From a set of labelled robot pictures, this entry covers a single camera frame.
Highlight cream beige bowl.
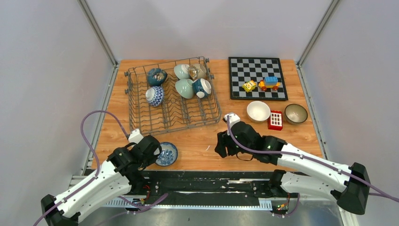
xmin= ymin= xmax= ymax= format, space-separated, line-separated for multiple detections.
xmin=247 ymin=101 xmax=271 ymax=123

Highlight black striped bowl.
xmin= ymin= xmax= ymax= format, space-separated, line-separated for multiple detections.
xmin=284 ymin=104 xmax=309 ymax=125

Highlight dark blue white bowl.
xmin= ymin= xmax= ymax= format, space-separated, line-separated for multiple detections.
xmin=192 ymin=78 xmax=212 ymax=98

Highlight blue floral white bowl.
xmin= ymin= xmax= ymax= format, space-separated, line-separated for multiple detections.
xmin=155 ymin=142 xmax=178 ymax=167

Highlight grey wire dish rack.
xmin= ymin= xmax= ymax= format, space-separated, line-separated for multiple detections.
xmin=124 ymin=56 xmax=222 ymax=136

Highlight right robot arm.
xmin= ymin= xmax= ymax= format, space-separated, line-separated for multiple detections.
xmin=215 ymin=121 xmax=370 ymax=215

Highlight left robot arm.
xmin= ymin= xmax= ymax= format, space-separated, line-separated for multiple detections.
xmin=41 ymin=135 xmax=161 ymax=226

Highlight red white toy block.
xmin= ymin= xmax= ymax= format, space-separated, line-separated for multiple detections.
xmin=268 ymin=110 xmax=283 ymax=131

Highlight yellow toy block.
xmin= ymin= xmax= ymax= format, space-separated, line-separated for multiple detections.
xmin=242 ymin=80 xmax=257 ymax=92

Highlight orange blue toy car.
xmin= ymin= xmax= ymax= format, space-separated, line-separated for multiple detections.
xmin=258 ymin=76 xmax=280 ymax=91

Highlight black white checkerboard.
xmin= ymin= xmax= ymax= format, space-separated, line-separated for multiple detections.
xmin=228 ymin=56 xmax=288 ymax=101

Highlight pale green bowl middle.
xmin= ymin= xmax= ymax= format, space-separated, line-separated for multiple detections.
xmin=175 ymin=79 xmax=194 ymax=99

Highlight pale green bowl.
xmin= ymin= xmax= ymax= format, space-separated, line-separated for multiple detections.
xmin=175 ymin=79 xmax=194 ymax=99
xmin=174 ymin=64 xmax=191 ymax=80

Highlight beige speckled bowl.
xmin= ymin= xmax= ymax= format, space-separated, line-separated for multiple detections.
xmin=188 ymin=64 xmax=207 ymax=80

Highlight pale green bowl rear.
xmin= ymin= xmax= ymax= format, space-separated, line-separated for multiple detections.
xmin=174 ymin=64 xmax=191 ymax=80

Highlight blue zigzag pattern bowl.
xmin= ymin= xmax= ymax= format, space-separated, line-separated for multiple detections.
xmin=145 ymin=86 xmax=165 ymax=107

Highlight dark teal glazed bowl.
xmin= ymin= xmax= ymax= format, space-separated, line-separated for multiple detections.
xmin=146 ymin=68 xmax=168 ymax=87

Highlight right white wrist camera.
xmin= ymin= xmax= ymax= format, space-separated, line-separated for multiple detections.
xmin=223 ymin=113 xmax=241 ymax=127

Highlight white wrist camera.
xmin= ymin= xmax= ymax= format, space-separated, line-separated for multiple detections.
xmin=223 ymin=113 xmax=241 ymax=127
xmin=128 ymin=129 xmax=144 ymax=144

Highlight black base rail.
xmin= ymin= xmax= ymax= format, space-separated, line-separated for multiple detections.
xmin=67 ymin=169 xmax=350 ymax=210

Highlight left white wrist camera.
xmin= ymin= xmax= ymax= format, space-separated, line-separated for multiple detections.
xmin=128 ymin=129 xmax=144 ymax=144

